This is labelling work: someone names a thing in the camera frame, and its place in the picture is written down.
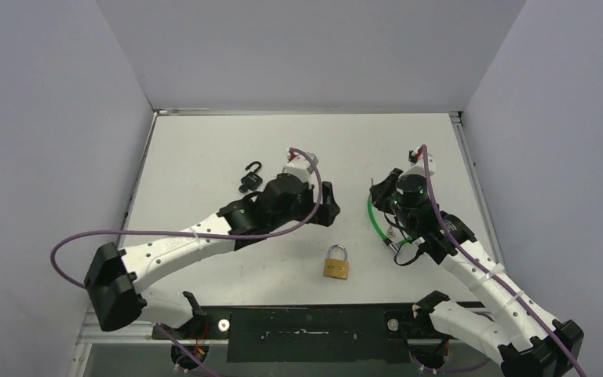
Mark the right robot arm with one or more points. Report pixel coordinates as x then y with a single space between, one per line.
519 336

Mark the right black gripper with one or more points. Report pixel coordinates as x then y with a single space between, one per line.
382 190

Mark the black padlock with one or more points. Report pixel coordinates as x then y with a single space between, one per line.
251 180

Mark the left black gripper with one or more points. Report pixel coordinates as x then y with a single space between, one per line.
324 214

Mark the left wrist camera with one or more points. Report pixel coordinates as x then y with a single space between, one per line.
298 166

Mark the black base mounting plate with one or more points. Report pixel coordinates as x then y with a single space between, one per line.
321 333

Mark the green cable lock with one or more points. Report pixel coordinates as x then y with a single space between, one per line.
382 235

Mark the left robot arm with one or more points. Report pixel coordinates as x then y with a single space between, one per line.
120 281

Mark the cable lock keys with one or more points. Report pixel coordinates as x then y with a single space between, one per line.
390 232

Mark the brass padlock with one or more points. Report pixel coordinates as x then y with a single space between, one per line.
336 264

